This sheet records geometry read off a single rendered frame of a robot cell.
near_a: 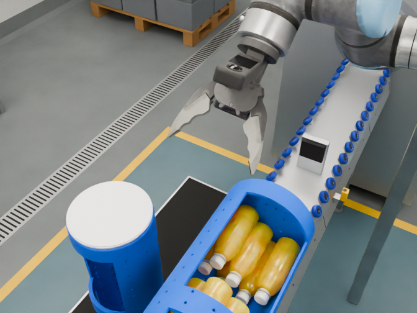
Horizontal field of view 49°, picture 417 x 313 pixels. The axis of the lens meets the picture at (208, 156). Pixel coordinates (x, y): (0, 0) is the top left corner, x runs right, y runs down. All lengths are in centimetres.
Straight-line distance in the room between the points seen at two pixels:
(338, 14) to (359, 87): 158
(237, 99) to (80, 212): 93
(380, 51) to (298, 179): 100
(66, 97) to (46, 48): 82
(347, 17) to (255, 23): 14
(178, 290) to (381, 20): 74
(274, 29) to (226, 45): 363
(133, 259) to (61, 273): 122
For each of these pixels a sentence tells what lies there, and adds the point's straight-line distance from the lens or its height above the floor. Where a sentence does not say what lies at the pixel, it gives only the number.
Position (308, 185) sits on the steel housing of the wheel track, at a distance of 177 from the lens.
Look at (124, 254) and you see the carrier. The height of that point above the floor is 99.
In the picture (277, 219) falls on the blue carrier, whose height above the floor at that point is 109.
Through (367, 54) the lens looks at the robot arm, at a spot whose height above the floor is 177.
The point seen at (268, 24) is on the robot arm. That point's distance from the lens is 76.
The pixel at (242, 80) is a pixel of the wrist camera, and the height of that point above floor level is 183.
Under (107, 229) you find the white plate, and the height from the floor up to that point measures 104.
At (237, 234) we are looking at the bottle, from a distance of 131.
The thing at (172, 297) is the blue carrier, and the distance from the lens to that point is 113.
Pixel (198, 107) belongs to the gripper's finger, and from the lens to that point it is 75.
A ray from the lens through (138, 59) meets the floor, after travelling 421.
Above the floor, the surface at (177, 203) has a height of 15.
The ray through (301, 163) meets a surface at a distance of 181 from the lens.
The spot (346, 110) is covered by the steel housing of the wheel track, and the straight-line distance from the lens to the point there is 216.
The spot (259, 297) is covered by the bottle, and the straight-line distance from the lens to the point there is 131.
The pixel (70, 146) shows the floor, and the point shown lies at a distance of 340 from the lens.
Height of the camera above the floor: 220
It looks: 44 degrees down
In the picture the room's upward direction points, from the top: straight up
